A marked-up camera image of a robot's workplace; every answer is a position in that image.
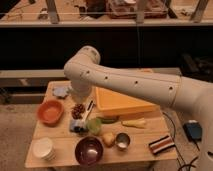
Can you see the white handled brush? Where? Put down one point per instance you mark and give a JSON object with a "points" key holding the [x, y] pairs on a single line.
{"points": [[88, 110]]}

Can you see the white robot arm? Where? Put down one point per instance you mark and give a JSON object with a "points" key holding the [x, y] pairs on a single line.
{"points": [[187, 95]]}

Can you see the red orange bowl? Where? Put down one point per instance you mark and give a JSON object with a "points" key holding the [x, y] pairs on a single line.
{"points": [[50, 112]]}

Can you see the dark purple bowl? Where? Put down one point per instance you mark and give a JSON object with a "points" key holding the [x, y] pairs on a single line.
{"points": [[88, 151]]}

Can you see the yellow plastic bin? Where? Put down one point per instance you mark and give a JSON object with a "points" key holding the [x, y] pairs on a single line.
{"points": [[111, 103]]}

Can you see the green cucumber toy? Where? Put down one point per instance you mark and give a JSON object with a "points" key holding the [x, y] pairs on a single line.
{"points": [[108, 120]]}

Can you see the brown pine cone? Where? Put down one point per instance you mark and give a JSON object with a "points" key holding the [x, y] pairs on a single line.
{"points": [[77, 111]]}

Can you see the blue sponge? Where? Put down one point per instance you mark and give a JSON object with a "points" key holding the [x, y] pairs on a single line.
{"points": [[77, 126]]}

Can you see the wooden table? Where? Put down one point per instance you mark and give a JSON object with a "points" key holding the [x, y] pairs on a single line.
{"points": [[65, 142]]}

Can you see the yellow potato toy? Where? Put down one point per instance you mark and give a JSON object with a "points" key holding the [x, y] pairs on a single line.
{"points": [[108, 139]]}

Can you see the small metal cup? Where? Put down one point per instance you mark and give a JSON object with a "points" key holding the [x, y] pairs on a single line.
{"points": [[122, 141]]}

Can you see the striped cloth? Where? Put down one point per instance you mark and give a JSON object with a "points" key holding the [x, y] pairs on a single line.
{"points": [[161, 144]]}

